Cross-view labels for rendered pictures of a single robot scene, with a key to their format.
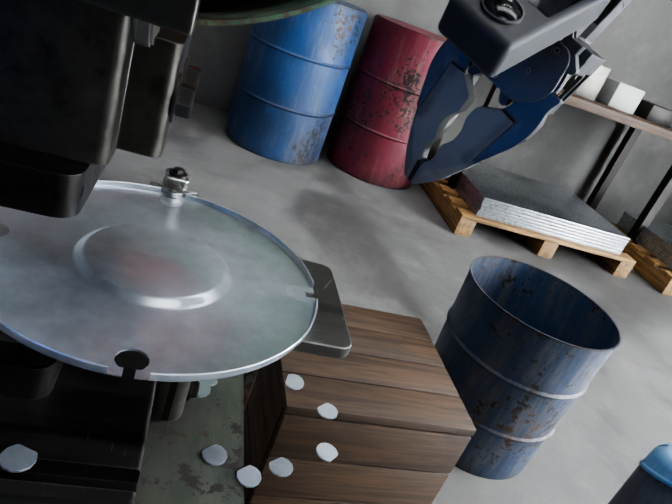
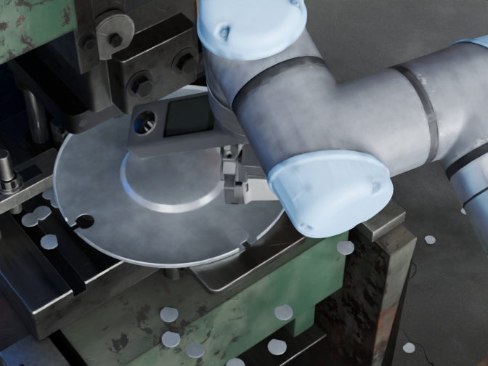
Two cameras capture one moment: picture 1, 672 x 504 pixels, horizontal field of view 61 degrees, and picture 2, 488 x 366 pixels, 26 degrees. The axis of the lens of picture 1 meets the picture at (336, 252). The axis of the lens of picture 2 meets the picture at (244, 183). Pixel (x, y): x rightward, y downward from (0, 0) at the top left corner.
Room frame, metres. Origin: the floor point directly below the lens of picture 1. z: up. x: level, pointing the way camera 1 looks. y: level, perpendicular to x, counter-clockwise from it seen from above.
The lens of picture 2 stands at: (0.21, -0.69, 1.73)
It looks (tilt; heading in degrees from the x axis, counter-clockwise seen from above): 49 degrees down; 70
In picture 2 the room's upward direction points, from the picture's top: straight up
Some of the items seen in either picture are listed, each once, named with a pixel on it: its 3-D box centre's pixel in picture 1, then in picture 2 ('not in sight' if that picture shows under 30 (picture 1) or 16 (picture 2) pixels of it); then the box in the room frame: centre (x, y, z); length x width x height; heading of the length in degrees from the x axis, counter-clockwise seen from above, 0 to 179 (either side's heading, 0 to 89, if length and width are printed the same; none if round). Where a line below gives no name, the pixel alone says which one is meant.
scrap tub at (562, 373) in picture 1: (503, 366); not in sight; (1.40, -0.56, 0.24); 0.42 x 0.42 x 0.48
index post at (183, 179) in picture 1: (170, 206); not in sight; (0.58, 0.20, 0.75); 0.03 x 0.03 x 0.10; 18
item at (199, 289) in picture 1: (156, 261); (174, 169); (0.42, 0.14, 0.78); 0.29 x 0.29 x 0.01
